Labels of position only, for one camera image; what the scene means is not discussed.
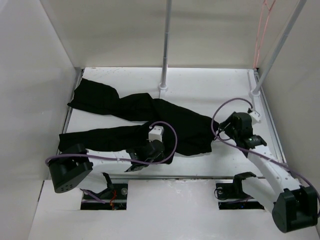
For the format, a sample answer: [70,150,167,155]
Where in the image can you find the black trousers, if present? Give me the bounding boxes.
[58,78,219,157]

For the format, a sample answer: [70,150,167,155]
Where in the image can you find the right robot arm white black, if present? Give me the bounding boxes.
[219,112,319,233]

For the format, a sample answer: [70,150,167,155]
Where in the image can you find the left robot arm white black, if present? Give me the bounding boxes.
[45,140,166,204]

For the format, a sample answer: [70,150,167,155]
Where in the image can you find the right white rack foot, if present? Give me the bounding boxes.
[247,69,263,115]

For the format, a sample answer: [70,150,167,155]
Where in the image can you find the white rack foot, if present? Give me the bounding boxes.
[247,69,263,115]
[158,83,168,99]

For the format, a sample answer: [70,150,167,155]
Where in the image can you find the left white rack foot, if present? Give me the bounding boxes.
[158,83,168,99]

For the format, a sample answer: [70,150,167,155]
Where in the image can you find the right grey rack pole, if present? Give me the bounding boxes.
[251,0,307,97]

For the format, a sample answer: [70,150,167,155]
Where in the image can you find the grey rack pole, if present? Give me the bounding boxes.
[251,0,307,97]
[159,0,173,91]

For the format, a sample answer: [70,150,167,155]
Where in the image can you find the left grey rack pole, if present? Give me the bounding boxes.
[159,0,173,91]

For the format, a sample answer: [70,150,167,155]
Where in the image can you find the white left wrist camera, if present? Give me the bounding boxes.
[148,125,164,142]

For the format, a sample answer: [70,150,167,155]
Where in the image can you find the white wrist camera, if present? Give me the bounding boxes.
[247,108,261,125]
[148,125,164,142]

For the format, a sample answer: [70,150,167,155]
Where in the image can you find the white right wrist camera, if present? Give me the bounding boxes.
[247,108,261,125]

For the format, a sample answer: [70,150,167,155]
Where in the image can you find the aluminium table edge rail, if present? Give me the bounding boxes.
[51,67,85,180]

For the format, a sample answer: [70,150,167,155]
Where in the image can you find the pink wire hanger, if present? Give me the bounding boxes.
[252,0,277,69]

